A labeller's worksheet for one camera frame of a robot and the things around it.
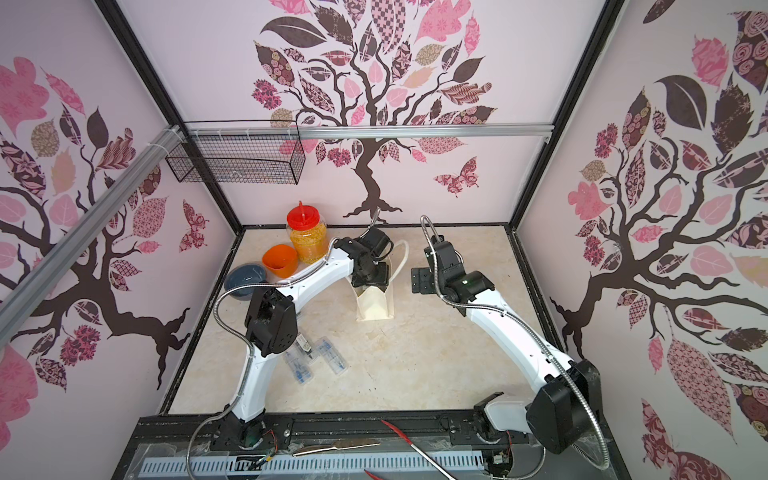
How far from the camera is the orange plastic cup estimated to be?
3.39ft

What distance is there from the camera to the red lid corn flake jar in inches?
38.3

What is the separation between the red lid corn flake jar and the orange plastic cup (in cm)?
3

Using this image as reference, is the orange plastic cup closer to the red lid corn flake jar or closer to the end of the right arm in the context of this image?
the red lid corn flake jar

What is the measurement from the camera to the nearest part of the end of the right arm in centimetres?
55

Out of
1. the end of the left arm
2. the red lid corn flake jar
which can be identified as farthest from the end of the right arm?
the red lid corn flake jar

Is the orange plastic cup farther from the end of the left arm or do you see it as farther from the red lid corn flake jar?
the end of the left arm

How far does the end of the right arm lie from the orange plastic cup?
0.63m

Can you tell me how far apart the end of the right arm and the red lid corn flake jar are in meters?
0.53
